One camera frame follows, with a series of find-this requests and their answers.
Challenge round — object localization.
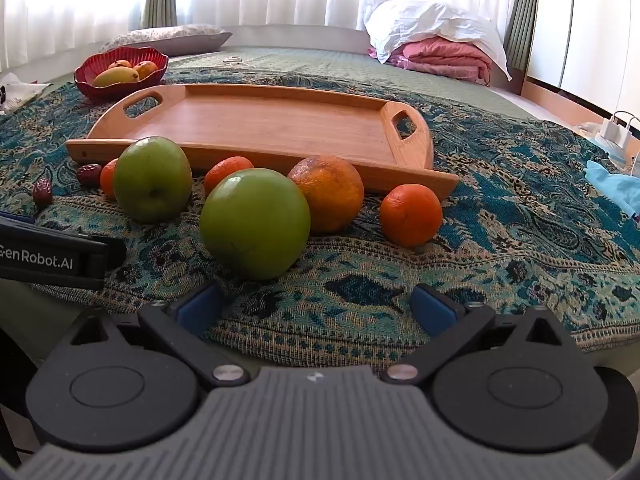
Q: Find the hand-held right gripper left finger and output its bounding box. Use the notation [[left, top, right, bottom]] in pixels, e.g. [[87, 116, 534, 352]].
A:
[[65, 280, 252, 389]]

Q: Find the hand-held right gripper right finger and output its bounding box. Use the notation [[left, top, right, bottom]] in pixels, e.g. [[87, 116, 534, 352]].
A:
[[381, 282, 574, 387]]

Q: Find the red date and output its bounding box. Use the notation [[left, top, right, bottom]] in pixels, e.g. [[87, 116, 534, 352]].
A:
[[76, 164, 103, 187], [32, 177, 53, 209]]

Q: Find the small tangerine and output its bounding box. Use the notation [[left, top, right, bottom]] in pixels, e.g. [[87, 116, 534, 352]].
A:
[[379, 184, 444, 247], [203, 156, 255, 196], [100, 158, 121, 201]]

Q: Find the green apple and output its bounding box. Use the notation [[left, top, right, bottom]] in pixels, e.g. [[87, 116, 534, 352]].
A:
[[113, 136, 193, 224], [199, 168, 312, 281]]

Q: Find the large orange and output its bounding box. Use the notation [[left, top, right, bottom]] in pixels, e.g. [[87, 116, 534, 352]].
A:
[[287, 155, 365, 235]]

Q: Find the wooden tray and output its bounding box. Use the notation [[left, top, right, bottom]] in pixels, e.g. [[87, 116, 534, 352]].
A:
[[66, 83, 460, 202]]

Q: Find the white plastic bag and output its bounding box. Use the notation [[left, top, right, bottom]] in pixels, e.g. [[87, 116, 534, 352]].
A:
[[0, 72, 52, 114]]

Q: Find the teal paisley blanket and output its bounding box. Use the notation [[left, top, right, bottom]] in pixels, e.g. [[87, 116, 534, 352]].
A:
[[0, 67, 640, 361]]

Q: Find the red scalloped bowl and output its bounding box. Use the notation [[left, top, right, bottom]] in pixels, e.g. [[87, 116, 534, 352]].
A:
[[74, 46, 170, 101]]

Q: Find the yellow mango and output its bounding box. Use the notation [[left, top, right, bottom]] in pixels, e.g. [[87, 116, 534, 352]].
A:
[[92, 66, 140, 88]]

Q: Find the light blue cloth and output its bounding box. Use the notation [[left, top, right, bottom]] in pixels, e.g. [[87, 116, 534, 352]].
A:
[[584, 160, 640, 222]]

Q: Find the grey patterned pillow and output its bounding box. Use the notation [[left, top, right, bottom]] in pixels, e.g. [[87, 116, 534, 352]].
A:
[[100, 25, 233, 57]]

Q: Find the pink folded quilt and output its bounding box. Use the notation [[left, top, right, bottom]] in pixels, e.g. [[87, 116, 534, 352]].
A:
[[368, 37, 493, 86]]

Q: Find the white charger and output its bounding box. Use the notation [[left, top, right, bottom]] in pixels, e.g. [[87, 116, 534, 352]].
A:
[[599, 110, 640, 155]]

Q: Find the green woven mat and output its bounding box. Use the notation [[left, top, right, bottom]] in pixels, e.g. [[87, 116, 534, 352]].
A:
[[165, 47, 538, 122]]

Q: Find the white pillow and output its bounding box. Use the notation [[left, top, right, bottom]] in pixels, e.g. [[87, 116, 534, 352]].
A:
[[363, 0, 513, 81]]

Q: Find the white wardrobe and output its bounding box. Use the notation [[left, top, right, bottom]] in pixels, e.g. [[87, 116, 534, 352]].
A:
[[522, 0, 640, 128]]

